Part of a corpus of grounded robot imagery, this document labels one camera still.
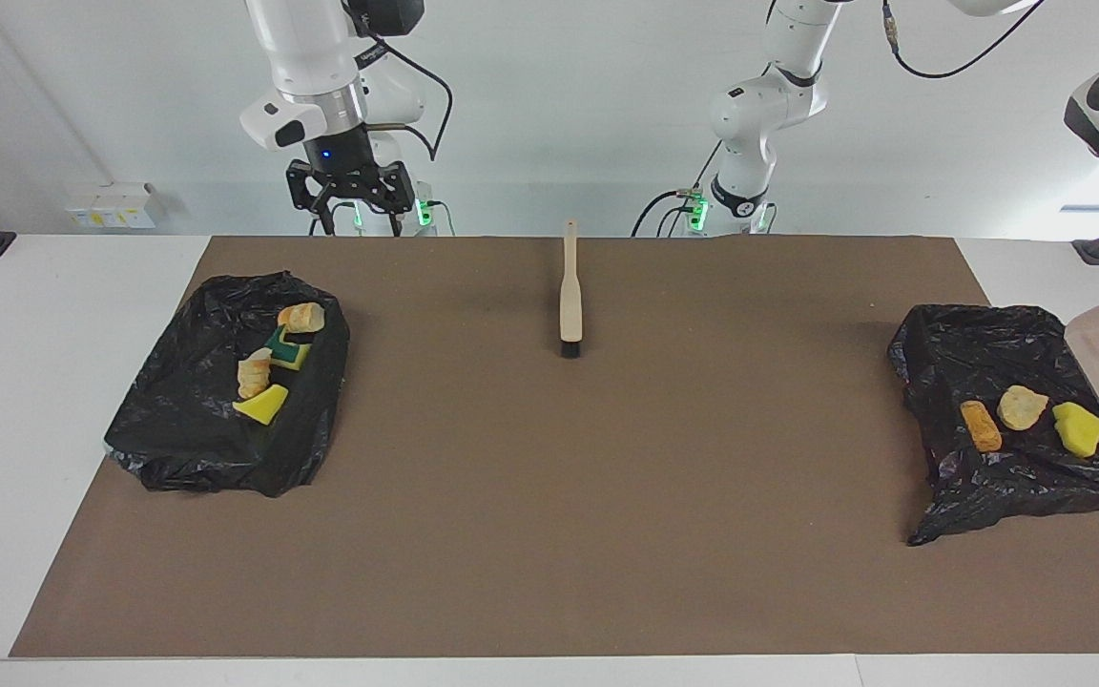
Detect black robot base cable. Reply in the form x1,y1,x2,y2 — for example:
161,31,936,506
632,141,779,238
309,196,457,238

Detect orange striped croissant piece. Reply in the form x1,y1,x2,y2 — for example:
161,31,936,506
237,347,274,400

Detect brown bread roll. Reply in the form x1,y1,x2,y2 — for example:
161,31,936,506
959,400,1004,453

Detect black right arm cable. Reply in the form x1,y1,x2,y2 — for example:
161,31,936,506
359,33,455,163

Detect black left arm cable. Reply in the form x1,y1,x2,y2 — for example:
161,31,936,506
881,0,1048,80

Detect pale bread chunk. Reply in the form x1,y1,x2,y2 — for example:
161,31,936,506
278,302,326,334
997,385,1050,431

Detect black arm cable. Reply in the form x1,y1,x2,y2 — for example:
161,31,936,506
881,0,1048,80
359,33,455,163

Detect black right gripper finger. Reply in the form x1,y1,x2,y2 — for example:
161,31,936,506
368,162,415,217
287,162,331,213

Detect black trash bag bin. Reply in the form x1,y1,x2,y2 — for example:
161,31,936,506
103,271,352,499
886,303,1099,547

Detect brown table mat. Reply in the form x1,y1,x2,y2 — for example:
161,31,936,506
10,235,1099,659

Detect white wall socket box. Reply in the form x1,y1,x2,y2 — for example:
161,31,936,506
63,181,169,230

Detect beige hand brush black bristles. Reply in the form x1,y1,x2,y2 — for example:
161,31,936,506
559,219,585,360

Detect yellow sponge piece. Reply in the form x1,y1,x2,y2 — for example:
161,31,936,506
1051,402,1099,458
232,384,290,426
263,327,312,373

